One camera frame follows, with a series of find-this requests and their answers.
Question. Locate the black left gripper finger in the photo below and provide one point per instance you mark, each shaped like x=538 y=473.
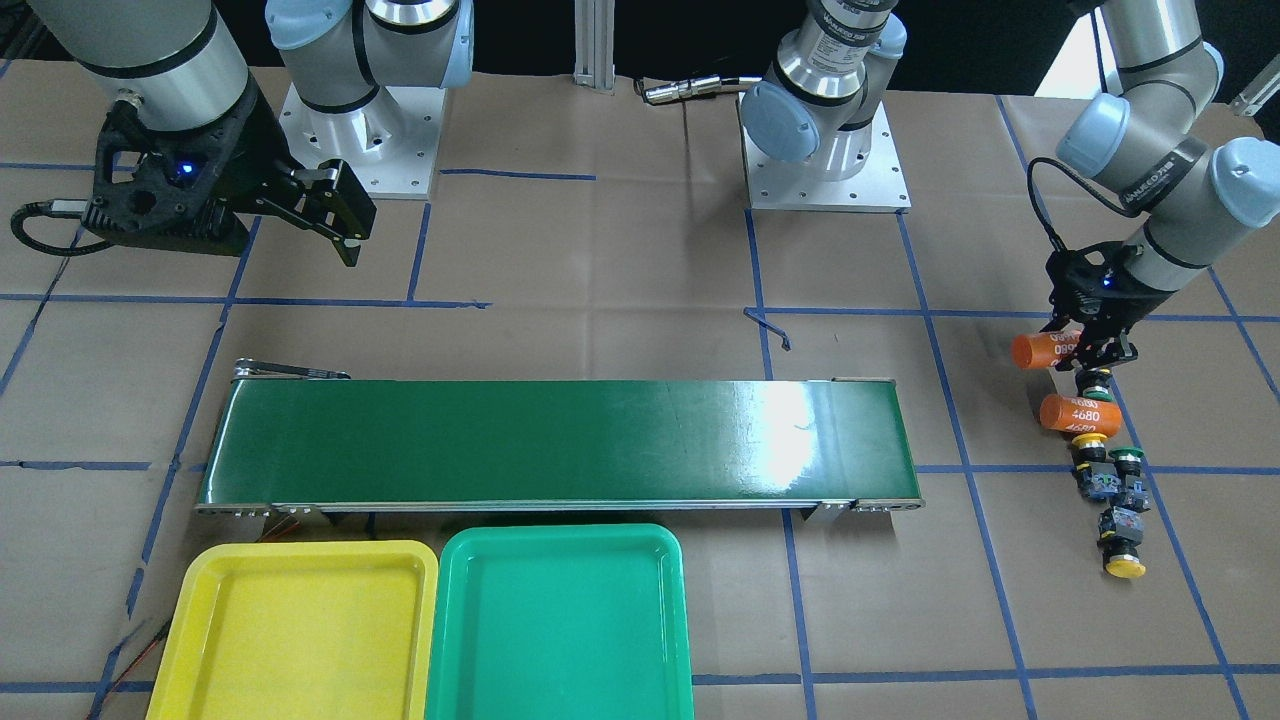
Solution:
x=1112 y=345
x=1060 y=343

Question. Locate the aluminium frame post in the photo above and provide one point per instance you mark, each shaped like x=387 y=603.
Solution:
x=593 y=38

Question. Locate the yellow push button far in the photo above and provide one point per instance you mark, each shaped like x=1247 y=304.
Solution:
x=1120 y=532

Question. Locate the yellow push button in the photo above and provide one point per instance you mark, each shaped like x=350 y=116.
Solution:
x=1120 y=532
x=1096 y=477

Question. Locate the green push button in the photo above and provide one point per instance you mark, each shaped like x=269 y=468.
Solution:
x=1095 y=384
x=1132 y=493

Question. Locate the yellow plastic tray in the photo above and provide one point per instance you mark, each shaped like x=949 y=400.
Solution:
x=301 y=630

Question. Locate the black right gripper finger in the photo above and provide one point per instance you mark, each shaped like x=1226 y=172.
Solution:
x=327 y=216
x=336 y=178

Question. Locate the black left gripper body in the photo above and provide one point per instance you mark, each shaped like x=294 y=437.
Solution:
x=1128 y=296

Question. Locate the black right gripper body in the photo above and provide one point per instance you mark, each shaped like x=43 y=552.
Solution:
x=247 y=148

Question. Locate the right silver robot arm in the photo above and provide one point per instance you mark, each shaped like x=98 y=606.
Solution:
x=182 y=59

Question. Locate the green conveyor belt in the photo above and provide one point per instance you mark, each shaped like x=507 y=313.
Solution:
x=378 y=445

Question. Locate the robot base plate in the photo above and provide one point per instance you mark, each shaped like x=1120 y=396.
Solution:
x=391 y=143
x=857 y=171

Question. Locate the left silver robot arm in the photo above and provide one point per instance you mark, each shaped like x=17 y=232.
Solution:
x=1133 y=151

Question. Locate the green plastic tray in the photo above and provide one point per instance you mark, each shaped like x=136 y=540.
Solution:
x=571 y=622

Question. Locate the orange cylinder marked 4680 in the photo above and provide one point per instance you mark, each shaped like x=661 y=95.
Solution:
x=1024 y=351

